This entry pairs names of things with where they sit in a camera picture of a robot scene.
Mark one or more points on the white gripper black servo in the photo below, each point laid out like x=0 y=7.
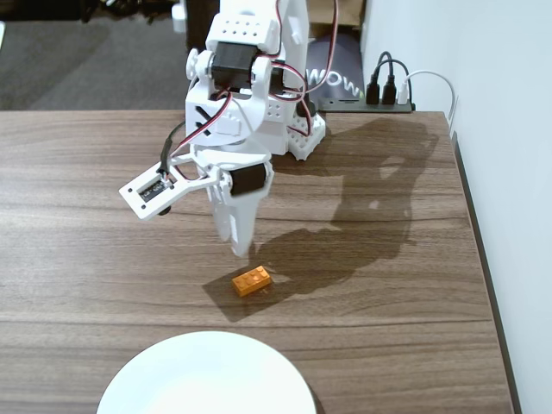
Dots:
x=247 y=181

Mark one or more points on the orange lego block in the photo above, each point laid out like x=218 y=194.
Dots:
x=252 y=281

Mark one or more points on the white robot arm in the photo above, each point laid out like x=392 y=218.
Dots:
x=241 y=30

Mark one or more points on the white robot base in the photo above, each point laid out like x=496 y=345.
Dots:
x=302 y=138

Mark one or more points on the white round plate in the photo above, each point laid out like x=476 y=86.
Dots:
x=207 y=379

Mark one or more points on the black power strip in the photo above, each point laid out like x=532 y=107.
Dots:
x=345 y=107

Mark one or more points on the dark bag white lettering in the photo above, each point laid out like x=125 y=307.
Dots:
x=340 y=56

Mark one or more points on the dark brown cabinet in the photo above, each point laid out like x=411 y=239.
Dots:
x=198 y=26

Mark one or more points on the small white container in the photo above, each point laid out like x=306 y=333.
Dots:
x=179 y=17

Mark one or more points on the brown paper bag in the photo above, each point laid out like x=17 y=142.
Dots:
x=345 y=13

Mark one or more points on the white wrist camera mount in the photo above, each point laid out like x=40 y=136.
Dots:
x=146 y=202

